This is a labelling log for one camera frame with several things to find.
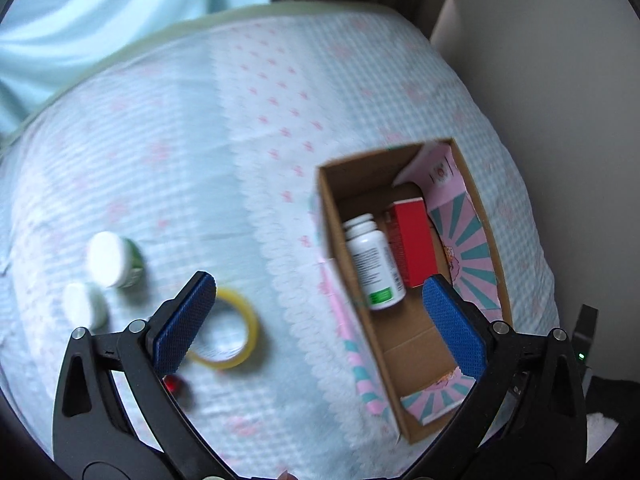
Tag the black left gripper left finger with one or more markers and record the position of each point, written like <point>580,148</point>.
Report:
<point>114,417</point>

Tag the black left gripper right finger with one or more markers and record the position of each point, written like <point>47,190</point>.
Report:
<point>525,416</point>

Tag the silver red tin can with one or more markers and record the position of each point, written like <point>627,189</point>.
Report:
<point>174,384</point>

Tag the large white lidded jar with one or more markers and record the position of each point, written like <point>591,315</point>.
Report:
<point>84,305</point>

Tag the green white cream jar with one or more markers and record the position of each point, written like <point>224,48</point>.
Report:
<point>113,261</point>

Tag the yellow tape roll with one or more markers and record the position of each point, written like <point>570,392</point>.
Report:
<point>229,333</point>

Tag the white pill bottle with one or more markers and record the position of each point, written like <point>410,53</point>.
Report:
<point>377,271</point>

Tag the red rectangular box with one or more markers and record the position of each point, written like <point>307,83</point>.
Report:
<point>409,234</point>

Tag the cardboard box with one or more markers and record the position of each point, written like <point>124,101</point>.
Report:
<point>404,369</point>

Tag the checkered floral bed sheet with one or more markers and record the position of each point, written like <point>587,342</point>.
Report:
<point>202,145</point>

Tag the light blue curtain cloth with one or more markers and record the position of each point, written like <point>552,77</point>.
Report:
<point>45,44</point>

